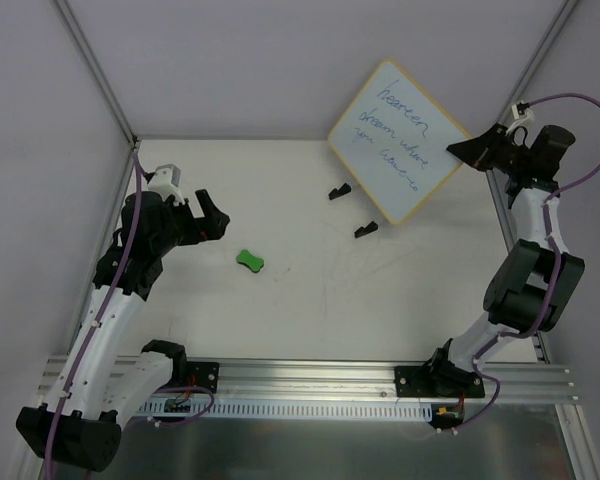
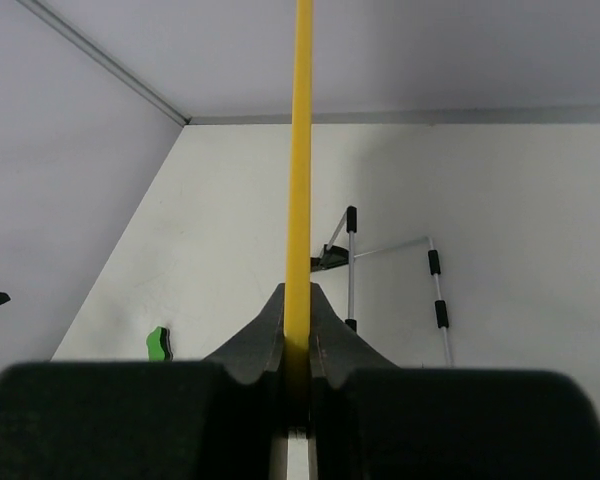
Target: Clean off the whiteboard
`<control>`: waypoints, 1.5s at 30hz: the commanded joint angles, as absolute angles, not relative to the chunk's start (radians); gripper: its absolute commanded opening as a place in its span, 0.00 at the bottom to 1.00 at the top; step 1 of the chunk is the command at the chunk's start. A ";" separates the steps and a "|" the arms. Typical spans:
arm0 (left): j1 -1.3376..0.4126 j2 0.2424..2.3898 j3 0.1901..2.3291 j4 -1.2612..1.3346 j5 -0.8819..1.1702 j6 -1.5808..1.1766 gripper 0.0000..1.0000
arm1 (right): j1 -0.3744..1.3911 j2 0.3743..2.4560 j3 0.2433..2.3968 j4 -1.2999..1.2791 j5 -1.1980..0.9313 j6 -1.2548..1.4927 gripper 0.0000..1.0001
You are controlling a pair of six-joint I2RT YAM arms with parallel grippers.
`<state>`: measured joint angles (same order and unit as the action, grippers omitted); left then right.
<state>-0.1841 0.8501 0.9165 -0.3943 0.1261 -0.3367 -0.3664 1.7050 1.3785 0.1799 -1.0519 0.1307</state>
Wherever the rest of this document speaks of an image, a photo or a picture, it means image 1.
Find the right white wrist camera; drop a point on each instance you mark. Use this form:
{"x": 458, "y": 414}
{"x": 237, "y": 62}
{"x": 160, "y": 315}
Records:
{"x": 522, "y": 115}

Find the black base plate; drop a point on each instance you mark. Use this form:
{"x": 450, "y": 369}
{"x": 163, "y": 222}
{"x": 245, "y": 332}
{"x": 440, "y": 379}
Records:
{"x": 424, "y": 381}
{"x": 204, "y": 374}

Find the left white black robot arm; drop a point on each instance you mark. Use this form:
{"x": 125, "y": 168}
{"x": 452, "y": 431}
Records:
{"x": 81, "y": 420}

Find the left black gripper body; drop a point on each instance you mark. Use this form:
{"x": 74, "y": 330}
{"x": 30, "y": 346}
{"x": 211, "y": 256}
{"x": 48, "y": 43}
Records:
{"x": 191, "y": 222}

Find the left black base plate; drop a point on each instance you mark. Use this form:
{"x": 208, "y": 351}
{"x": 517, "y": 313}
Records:
{"x": 204, "y": 374}

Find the aluminium corner post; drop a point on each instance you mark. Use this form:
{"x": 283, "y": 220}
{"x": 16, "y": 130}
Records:
{"x": 85, "y": 51}
{"x": 541, "y": 51}

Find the aluminium mounting rail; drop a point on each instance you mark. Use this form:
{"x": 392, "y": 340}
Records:
{"x": 359, "y": 381}

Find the black whiteboard foot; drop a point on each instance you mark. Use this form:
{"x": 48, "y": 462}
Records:
{"x": 339, "y": 192}
{"x": 365, "y": 230}

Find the yellow framed whiteboard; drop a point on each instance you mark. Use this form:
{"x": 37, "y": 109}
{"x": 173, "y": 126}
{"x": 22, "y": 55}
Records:
{"x": 393, "y": 139}

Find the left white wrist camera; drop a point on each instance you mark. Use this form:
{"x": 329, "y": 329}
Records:
{"x": 165, "y": 181}

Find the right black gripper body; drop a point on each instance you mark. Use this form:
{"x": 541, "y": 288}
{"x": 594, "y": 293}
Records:
{"x": 496, "y": 153}

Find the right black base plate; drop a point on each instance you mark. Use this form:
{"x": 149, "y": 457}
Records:
{"x": 424, "y": 381}

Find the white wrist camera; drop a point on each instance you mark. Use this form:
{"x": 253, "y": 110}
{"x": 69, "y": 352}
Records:
{"x": 522, "y": 115}
{"x": 165, "y": 181}

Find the white slotted cable duct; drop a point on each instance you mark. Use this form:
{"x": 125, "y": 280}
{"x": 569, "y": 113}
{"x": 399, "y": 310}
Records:
{"x": 391, "y": 410}

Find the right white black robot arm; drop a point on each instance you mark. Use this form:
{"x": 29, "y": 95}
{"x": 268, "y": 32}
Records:
{"x": 532, "y": 287}

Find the green whiteboard eraser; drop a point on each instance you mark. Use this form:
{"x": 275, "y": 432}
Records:
{"x": 252, "y": 262}

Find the right aluminium corner post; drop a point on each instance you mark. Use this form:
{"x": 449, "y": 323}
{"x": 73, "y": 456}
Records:
{"x": 541, "y": 51}

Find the left aluminium corner post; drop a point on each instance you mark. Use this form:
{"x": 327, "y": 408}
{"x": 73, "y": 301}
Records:
{"x": 85, "y": 51}

